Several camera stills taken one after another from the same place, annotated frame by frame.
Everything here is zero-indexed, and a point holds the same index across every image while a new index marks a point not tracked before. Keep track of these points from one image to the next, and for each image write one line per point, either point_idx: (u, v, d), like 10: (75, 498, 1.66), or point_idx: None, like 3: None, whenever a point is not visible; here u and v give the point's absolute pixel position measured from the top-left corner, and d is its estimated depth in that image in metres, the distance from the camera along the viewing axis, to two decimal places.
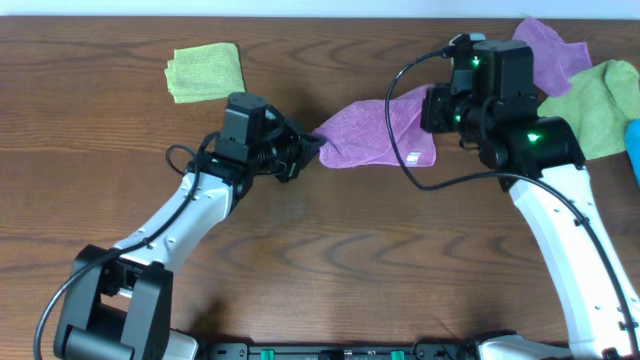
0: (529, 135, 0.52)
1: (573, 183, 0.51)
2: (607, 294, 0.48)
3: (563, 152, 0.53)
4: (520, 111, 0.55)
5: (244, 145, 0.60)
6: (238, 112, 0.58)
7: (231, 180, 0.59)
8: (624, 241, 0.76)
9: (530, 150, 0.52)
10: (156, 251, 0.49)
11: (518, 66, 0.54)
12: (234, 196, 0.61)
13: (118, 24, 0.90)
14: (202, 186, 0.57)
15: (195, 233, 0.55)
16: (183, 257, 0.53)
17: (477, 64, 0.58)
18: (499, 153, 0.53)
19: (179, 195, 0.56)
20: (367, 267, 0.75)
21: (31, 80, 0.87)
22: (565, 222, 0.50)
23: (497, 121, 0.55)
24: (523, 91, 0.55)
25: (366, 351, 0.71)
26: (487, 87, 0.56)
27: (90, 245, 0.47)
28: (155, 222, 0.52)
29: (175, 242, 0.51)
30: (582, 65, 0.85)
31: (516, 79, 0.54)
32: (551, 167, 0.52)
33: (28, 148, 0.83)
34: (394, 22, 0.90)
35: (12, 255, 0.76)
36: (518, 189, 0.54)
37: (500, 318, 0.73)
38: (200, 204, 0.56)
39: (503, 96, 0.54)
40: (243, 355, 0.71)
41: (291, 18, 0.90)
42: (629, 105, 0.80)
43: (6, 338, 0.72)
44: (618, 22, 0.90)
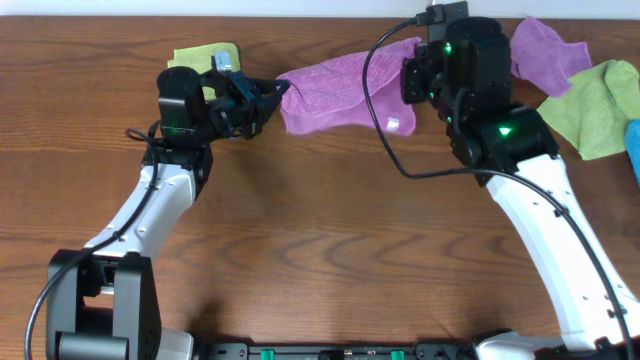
0: (501, 128, 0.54)
1: (550, 175, 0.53)
2: (593, 284, 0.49)
3: (536, 142, 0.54)
4: (493, 100, 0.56)
5: (190, 130, 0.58)
6: (172, 99, 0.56)
7: (190, 165, 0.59)
8: (624, 242, 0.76)
9: (504, 145, 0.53)
10: (128, 242, 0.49)
11: (491, 56, 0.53)
12: (197, 180, 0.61)
13: (118, 23, 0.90)
14: (162, 176, 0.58)
15: (162, 221, 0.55)
16: (154, 248, 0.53)
17: (448, 51, 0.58)
18: (472, 149, 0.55)
19: (141, 187, 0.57)
20: (367, 267, 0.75)
21: (31, 79, 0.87)
22: (545, 214, 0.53)
23: (470, 113, 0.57)
24: (497, 82, 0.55)
25: (366, 351, 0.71)
26: (461, 75, 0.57)
27: (60, 251, 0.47)
28: (122, 216, 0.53)
29: (146, 230, 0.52)
30: (582, 65, 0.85)
31: (492, 71, 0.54)
32: (526, 160, 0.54)
33: (28, 148, 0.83)
34: (395, 22, 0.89)
35: (12, 256, 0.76)
36: (495, 186, 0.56)
37: (500, 318, 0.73)
38: (162, 194, 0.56)
39: (476, 89, 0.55)
40: (242, 355, 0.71)
41: (292, 18, 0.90)
42: (629, 106, 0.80)
43: (7, 338, 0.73)
44: (619, 22, 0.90)
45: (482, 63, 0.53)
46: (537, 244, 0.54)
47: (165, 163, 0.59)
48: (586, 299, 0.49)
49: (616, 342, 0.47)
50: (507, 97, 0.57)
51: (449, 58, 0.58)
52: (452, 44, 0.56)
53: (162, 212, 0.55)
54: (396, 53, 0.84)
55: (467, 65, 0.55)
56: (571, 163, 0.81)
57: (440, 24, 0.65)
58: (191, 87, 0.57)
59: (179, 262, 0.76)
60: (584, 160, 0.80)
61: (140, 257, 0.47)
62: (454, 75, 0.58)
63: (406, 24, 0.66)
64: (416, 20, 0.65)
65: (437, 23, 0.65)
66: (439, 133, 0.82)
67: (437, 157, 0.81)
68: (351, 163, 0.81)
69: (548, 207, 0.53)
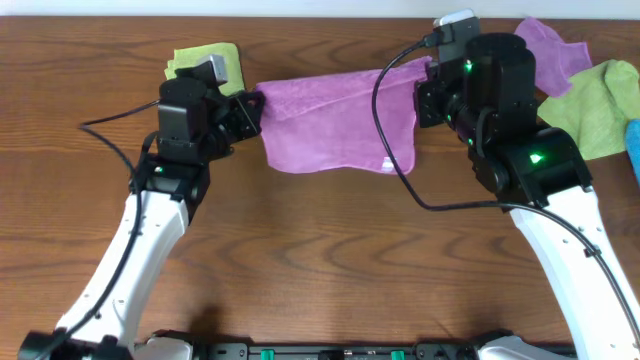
0: (532, 156, 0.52)
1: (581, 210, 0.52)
2: (622, 332, 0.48)
3: (567, 170, 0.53)
4: (518, 122, 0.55)
5: (188, 143, 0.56)
6: (174, 107, 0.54)
7: (182, 189, 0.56)
8: (623, 242, 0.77)
9: (534, 173, 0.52)
10: (105, 320, 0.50)
11: (516, 75, 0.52)
12: (191, 201, 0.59)
13: (117, 23, 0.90)
14: (146, 214, 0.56)
15: (148, 270, 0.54)
16: (139, 302, 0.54)
17: (470, 69, 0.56)
18: (499, 175, 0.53)
19: (125, 231, 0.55)
20: (367, 267, 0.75)
21: (30, 80, 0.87)
22: (575, 254, 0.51)
23: (495, 135, 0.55)
24: (522, 101, 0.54)
25: (366, 351, 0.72)
26: (484, 96, 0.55)
27: (30, 333, 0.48)
28: (101, 280, 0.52)
29: (126, 300, 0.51)
30: (582, 65, 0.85)
31: (516, 90, 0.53)
32: (557, 192, 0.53)
33: (27, 148, 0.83)
34: (396, 22, 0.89)
35: (13, 256, 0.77)
36: (521, 216, 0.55)
37: (500, 317, 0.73)
38: (147, 243, 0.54)
39: (500, 110, 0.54)
40: (243, 355, 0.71)
41: (291, 18, 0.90)
42: (629, 105, 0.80)
43: (8, 338, 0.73)
44: (620, 22, 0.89)
45: (507, 82, 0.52)
46: (560, 282, 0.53)
47: (152, 188, 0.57)
48: (613, 346, 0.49)
49: None
50: (532, 118, 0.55)
51: (469, 77, 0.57)
52: (474, 62, 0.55)
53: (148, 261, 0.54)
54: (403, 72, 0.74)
55: (492, 86, 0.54)
56: None
57: (451, 44, 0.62)
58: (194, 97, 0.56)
59: (179, 263, 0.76)
60: (584, 160, 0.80)
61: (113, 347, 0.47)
62: (477, 95, 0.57)
63: (416, 47, 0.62)
64: (425, 43, 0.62)
65: (447, 44, 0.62)
66: (439, 132, 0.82)
67: (437, 157, 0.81)
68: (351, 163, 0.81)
69: (578, 246, 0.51)
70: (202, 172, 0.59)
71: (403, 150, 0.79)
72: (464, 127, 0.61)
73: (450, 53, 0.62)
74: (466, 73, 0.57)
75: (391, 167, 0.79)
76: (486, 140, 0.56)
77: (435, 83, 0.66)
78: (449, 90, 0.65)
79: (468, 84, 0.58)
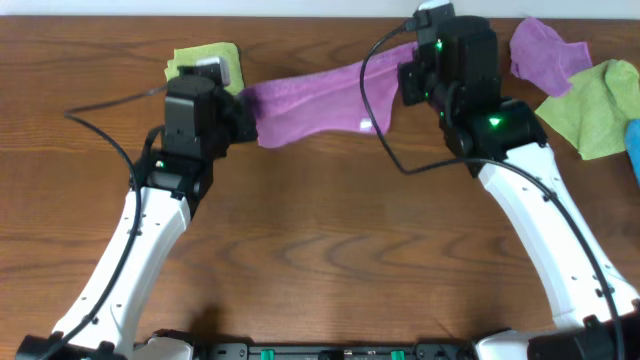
0: (491, 119, 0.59)
1: (538, 161, 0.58)
2: (581, 266, 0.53)
3: (525, 133, 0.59)
4: (483, 93, 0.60)
5: (194, 137, 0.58)
6: (181, 100, 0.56)
7: (183, 185, 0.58)
8: (623, 242, 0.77)
9: (493, 135, 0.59)
10: (102, 325, 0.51)
11: (480, 52, 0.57)
12: (193, 196, 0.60)
13: (117, 23, 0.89)
14: (146, 212, 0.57)
15: (146, 273, 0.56)
16: (138, 305, 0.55)
17: (441, 47, 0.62)
18: (463, 141, 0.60)
19: (125, 230, 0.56)
20: (367, 267, 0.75)
21: (30, 80, 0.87)
22: (535, 199, 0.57)
23: (461, 107, 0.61)
24: (487, 76, 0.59)
25: (366, 351, 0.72)
26: (451, 72, 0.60)
27: (27, 336, 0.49)
28: (100, 282, 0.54)
29: (124, 305, 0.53)
30: (582, 65, 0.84)
31: (481, 66, 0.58)
32: (516, 149, 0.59)
33: (27, 148, 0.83)
34: (396, 21, 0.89)
35: (12, 256, 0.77)
36: (486, 174, 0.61)
37: (500, 317, 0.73)
38: (146, 245, 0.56)
39: (467, 84, 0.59)
40: (243, 355, 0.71)
41: (291, 18, 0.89)
42: (629, 106, 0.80)
43: (8, 337, 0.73)
44: (620, 22, 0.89)
45: (473, 57, 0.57)
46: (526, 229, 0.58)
47: (153, 184, 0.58)
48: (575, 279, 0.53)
49: (604, 319, 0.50)
50: (496, 91, 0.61)
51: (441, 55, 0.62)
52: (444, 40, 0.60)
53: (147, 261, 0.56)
54: (389, 59, 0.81)
55: (459, 62, 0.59)
56: (570, 163, 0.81)
57: (427, 28, 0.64)
58: (201, 91, 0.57)
59: (178, 263, 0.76)
60: (584, 160, 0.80)
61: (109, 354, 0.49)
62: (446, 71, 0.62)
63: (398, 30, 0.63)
64: (405, 27, 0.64)
65: (424, 27, 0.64)
66: (439, 132, 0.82)
67: (437, 156, 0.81)
68: (351, 163, 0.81)
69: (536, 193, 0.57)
70: (205, 168, 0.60)
71: (378, 113, 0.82)
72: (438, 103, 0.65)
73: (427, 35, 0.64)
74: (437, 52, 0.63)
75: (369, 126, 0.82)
76: (454, 112, 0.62)
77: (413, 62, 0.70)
78: (427, 70, 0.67)
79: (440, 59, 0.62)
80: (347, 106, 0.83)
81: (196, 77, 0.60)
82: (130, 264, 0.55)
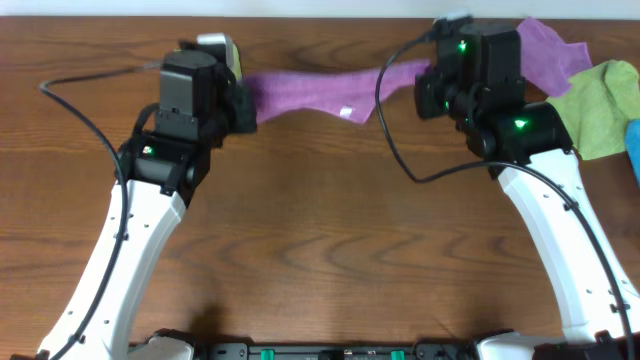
0: (516, 121, 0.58)
1: (561, 169, 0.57)
2: (598, 279, 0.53)
3: (550, 137, 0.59)
4: (506, 96, 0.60)
5: (189, 116, 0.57)
6: (179, 75, 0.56)
7: (174, 168, 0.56)
8: (623, 242, 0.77)
9: (518, 138, 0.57)
10: (89, 345, 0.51)
11: (504, 52, 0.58)
12: (186, 182, 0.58)
13: (117, 24, 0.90)
14: (133, 211, 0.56)
15: (136, 282, 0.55)
16: (130, 315, 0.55)
17: (463, 48, 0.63)
18: (487, 141, 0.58)
19: (112, 235, 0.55)
20: (367, 267, 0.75)
21: (30, 80, 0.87)
22: (555, 207, 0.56)
23: (484, 107, 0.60)
24: (510, 77, 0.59)
25: (366, 351, 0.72)
26: (473, 74, 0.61)
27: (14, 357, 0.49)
28: (85, 297, 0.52)
29: (112, 321, 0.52)
30: (582, 65, 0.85)
31: (505, 67, 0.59)
32: (539, 154, 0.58)
33: (27, 148, 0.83)
34: (396, 22, 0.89)
35: (12, 256, 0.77)
36: (506, 177, 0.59)
37: (500, 317, 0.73)
38: (135, 251, 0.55)
39: (490, 83, 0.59)
40: (243, 355, 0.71)
41: (292, 18, 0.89)
42: (629, 105, 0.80)
43: (8, 337, 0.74)
44: (620, 22, 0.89)
45: (496, 57, 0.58)
46: (544, 237, 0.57)
47: (140, 167, 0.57)
48: (590, 293, 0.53)
49: (616, 336, 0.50)
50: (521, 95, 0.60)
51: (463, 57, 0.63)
52: (466, 41, 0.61)
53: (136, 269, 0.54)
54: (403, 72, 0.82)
55: (480, 62, 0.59)
56: None
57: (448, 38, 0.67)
58: (200, 68, 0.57)
59: (179, 263, 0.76)
60: (584, 160, 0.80)
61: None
62: (467, 75, 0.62)
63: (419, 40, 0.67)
64: (425, 37, 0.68)
65: (445, 36, 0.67)
66: (439, 132, 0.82)
67: (437, 157, 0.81)
68: (351, 163, 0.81)
69: (557, 201, 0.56)
70: (200, 153, 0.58)
71: (360, 107, 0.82)
72: (459, 111, 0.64)
73: (448, 43, 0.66)
74: (460, 55, 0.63)
75: (349, 114, 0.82)
76: (477, 113, 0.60)
77: (433, 75, 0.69)
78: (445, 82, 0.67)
79: (463, 64, 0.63)
80: (334, 91, 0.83)
81: (196, 52, 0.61)
82: (118, 275, 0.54)
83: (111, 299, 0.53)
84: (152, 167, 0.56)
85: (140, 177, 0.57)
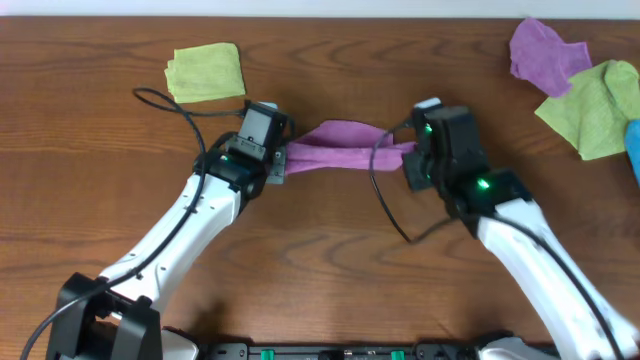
0: (481, 182, 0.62)
1: (525, 215, 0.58)
2: (578, 305, 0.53)
3: (513, 193, 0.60)
4: (472, 166, 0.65)
5: (261, 145, 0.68)
6: (263, 113, 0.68)
7: (238, 185, 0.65)
8: (623, 243, 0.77)
9: (485, 197, 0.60)
10: (145, 282, 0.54)
11: (461, 129, 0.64)
12: (245, 195, 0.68)
13: (117, 23, 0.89)
14: (205, 195, 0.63)
15: (188, 250, 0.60)
16: (173, 281, 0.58)
17: (429, 131, 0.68)
18: (459, 203, 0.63)
19: (181, 206, 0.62)
20: (367, 267, 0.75)
21: (30, 80, 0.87)
22: (528, 249, 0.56)
23: (454, 178, 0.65)
24: (471, 150, 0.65)
25: (366, 351, 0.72)
26: (441, 149, 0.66)
27: (77, 272, 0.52)
28: (147, 246, 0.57)
29: (167, 269, 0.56)
30: (582, 65, 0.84)
31: (464, 141, 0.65)
32: (505, 204, 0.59)
33: (27, 148, 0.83)
34: (396, 22, 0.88)
35: (12, 256, 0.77)
36: (485, 234, 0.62)
37: (499, 317, 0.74)
38: (197, 221, 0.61)
39: (455, 156, 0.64)
40: (243, 355, 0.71)
41: (291, 17, 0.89)
42: (629, 105, 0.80)
43: (9, 338, 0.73)
44: (620, 22, 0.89)
45: (454, 135, 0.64)
46: (527, 279, 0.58)
47: (213, 175, 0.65)
48: (576, 321, 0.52)
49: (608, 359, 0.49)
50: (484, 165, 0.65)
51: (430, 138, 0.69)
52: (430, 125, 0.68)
53: (192, 239, 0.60)
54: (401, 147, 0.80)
55: (445, 140, 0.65)
56: (569, 163, 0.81)
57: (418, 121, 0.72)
58: (277, 112, 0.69)
59: None
60: (584, 160, 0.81)
61: (149, 307, 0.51)
62: (438, 151, 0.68)
63: None
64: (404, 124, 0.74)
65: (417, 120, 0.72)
66: None
67: None
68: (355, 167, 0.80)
69: (529, 242, 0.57)
70: (260, 174, 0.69)
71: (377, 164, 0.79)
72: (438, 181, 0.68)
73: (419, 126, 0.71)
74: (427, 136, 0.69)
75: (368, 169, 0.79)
76: (448, 184, 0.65)
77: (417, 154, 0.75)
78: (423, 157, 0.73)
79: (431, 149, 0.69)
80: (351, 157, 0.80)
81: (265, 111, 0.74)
82: (176, 242, 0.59)
83: (169, 252, 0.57)
84: (227, 171, 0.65)
85: (215, 175, 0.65)
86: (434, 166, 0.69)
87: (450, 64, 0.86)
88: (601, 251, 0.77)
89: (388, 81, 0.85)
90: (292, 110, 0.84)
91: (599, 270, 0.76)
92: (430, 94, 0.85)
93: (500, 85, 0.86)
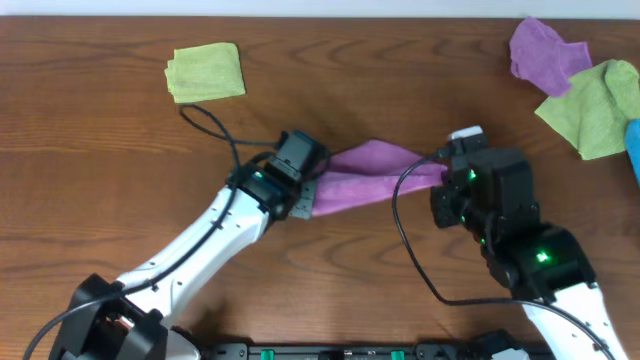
0: (539, 255, 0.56)
1: (589, 308, 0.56)
2: None
3: (573, 267, 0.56)
4: (523, 223, 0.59)
5: (298, 169, 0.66)
6: (303, 141, 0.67)
7: (266, 206, 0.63)
8: (623, 243, 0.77)
9: (540, 271, 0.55)
10: (159, 295, 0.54)
11: (516, 181, 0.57)
12: (272, 216, 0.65)
13: (117, 23, 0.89)
14: (232, 211, 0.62)
15: (209, 266, 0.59)
16: (189, 295, 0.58)
17: (473, 177, 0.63)
18: (510, 273, 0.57)
19: (207, 220, 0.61)
20: (367, 267, 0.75)
21: (30, 80, 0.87)
22: (585, 348, 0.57)
23: (503, 236, 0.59)
24: (524, 204, 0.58)
25: (366, 351, 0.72)
26: (488, 201, 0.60)
27: (95, 274, 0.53)
28: (170, 257, 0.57)
29: (184, 285, 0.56)
30: (582, 65, 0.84)
31: (518, 195, 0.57)
32: (564, 288, 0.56)
33: (27, 147, 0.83)
34: (396, 22, 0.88)
35: (11, 256, 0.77)
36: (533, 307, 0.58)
37: (499, 317, 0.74)
38: (219, 237, 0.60)
39: (505, 212, 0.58)
40: (243, 355, 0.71)
41: (291, 17, 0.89)
42: (629, 106, 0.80)
43: (8, 338, 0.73)
44: (621, 22, 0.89)
45: (508, 189, 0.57)
46: None
47: (241, 190, 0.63)
48: None
49: None
50: (536, 219, 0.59)
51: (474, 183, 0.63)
52: (476, 171, 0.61)
53: (213, 258, 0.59)
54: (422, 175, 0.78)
55: (493, 191, 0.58)
56: (570, 163, 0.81)
57: (461, 155, 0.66)
58: (317, 142, 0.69)
59: None
60: (584, 160, 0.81)
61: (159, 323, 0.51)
62: (483, 200, 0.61)
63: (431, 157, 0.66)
64: (438, 154, 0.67)
65: (458, 155, 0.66)
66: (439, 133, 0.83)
67: None
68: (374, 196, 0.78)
69: (587, 340, 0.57)
70: (290, 198, 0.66)
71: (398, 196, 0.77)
72: (480, 231, 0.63)
73: (461, 162, 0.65)
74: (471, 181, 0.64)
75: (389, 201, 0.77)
76: (497, 240, 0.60)
77: (448, 187, 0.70)
78: (460, 195, 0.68)
79: (473, 191, 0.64)
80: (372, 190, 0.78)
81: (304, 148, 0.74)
82: (198, 257, 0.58)
83: (189, 267, 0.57)
84: (256, 189, 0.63)
85: (245, 190, 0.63)
86: (478, 211, 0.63)
87: (450, 64, 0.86)
88: (601, 251, 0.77)
89: (388, 81, 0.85)
90: (292, 110, 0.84)
91: (599, 270, 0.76)
92: (431, 94, 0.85)
93: (500, 84, 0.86)
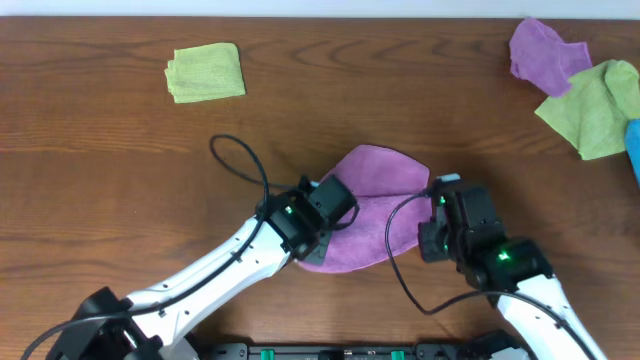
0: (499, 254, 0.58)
1: (547, 293, 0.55)
2: None
3: (532, 265, 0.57)
4: (490, 238, 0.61)
5: (327, 214, 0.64)
6: (340, 188, 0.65)
7: (289, 245, 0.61)
8: (622, 243, 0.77)
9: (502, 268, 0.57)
10: (164, 321, 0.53)
11: (476, 201, 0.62)
12: (294, 254, 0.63)
13: (116, 23, 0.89)
14: (254, 245, 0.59)
15: (219, 299, 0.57)
16: (196, 323, 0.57)
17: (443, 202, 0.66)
18: (478, 275, 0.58)
19: (228, 250, 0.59)
20: (367, 268, 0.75)
21: (30, 80, 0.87)
22: (549, 329, 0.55)
23: (472, 249, 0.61)
24: (487, 219, 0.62)
25: (367, 351, 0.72)
26: (456, 219, 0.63)
27: (106, 287, 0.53)
28: (184, 283, 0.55)
29: (190, 315, 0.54)
30: (582, 65, 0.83)
31: (480, 211, 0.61)
32: (525, 280, 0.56)
33: (27, 148, 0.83)
34: (397, 22, 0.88)
35: (11, 256, 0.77)
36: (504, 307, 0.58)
37: (499, 316, 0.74)
38: (235, 271, 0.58)
39: (471, 225, 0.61)
40: (243, 355, 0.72)
41: (291, 17, 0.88)
42: (629, 105, 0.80)
43: (9, 337, 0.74)
44: (621, 22, 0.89)
45: (469, 206, 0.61)
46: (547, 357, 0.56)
47: (267, 221, 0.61)
48: None
49: None
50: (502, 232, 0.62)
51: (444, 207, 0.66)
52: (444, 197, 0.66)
53: (225, 292, 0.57)
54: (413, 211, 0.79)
55: (458, 210, 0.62)
56: (570, 163, 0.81)
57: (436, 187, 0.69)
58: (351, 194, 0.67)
59: (179, 263, 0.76)
60: (584, 160, 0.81)
61: (157, 352, 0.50)
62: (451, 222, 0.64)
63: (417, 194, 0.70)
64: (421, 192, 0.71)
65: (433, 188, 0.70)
66: (439, 133, 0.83)
67: (436, 157, 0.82)
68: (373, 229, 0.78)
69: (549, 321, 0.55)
70: (313, 239, 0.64)
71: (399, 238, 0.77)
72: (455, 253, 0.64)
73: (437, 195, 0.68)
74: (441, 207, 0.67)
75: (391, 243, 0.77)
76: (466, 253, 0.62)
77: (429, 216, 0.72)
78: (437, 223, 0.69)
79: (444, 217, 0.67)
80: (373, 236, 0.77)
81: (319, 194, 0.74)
82: (210, 288, 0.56)
83: (199, 297, 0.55)
84: (281, 222, 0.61)
85: (271, 223, 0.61)
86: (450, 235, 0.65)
87: (450, 64, 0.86)
88: (600, 251, 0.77)
89: (388, 82, 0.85)
90: (292, 110, 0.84)
91: (599, 270, 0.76)
92: (430, 94, 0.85)
93: (500, 84, 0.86)
